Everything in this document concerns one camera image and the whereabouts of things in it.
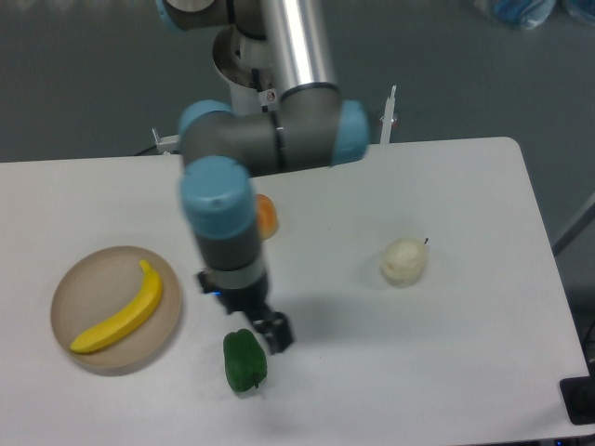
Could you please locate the yellow toy banana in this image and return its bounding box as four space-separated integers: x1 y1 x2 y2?
69 259 164 354

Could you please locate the black box table corner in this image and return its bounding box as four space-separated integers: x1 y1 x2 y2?
560 376 594 426

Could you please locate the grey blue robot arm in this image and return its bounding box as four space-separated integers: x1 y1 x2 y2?
156 1 369 354

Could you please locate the blue plastic bag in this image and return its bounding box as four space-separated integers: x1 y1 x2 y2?
472 0 594 31

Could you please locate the white toy pear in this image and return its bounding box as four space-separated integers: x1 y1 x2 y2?
379 237 429 287

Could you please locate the white metal bracket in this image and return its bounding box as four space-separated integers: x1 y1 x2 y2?
379 85 397 145
152 127 179 154

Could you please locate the white metal bracket left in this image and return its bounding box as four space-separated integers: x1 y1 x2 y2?
152 127 179 154

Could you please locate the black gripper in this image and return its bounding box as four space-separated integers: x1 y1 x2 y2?
196 270 294 354

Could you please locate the beige round plate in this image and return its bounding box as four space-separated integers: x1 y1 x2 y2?
50 246 183 375

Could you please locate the white metal bracket right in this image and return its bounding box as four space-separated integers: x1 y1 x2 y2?
379 85 397 145

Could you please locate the grey metal frame leg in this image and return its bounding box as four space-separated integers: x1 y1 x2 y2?
551 193 594 256

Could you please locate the green toy bell pepper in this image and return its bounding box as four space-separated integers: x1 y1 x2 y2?
223 329 268 393

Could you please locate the orange toy bread roll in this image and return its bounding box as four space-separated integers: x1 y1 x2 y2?
256 193 278 240

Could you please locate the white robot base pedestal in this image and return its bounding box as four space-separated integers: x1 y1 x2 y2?
212 25 279 115

